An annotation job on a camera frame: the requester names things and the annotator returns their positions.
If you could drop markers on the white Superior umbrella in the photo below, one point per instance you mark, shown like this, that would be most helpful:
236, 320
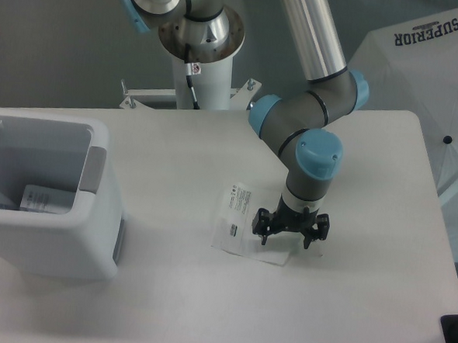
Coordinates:
413, 66

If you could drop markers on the silver and grey robot arm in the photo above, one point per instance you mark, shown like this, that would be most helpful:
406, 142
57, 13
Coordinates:
202, 36

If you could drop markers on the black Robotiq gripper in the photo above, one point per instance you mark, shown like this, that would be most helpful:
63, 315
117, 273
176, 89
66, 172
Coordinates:
311, 225

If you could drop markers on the white plastic wrapper with print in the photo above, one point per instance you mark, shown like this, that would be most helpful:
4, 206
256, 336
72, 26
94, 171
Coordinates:
233, 226

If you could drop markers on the white plastic trash can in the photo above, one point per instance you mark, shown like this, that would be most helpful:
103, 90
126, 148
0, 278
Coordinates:
58, 171

